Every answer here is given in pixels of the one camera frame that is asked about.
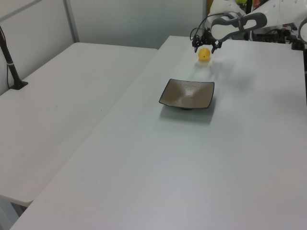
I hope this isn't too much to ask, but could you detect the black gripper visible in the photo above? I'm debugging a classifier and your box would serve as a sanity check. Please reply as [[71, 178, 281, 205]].
[[191, 27, 223, 54]]

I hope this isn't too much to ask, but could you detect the black clamp stand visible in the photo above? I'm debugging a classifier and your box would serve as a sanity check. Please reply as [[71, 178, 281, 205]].
[[291, 35, 307, 51]]

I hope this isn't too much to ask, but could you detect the black pole stand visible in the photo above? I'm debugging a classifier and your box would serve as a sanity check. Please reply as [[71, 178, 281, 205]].
[[0, 24, 29, 91]]

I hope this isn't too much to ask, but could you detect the black power strip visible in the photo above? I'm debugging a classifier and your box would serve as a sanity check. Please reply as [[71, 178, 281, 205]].
[[254, 32, 297, 44]]

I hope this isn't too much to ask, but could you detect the brown square ceramic plate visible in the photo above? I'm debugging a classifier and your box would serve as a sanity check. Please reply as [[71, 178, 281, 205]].
[[158, 78, 215, 111]]

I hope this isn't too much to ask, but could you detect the yellow potato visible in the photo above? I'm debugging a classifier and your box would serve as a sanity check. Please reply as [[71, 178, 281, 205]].
[[198, 47, 212, 62]]

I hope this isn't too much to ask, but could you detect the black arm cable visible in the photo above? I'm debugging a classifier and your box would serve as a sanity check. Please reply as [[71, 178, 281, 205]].
[[189, 12, 223, 41]]

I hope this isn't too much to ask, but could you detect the grey partition post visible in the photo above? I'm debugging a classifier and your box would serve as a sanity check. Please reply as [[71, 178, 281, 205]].
[[63, 0, 80, 44]]

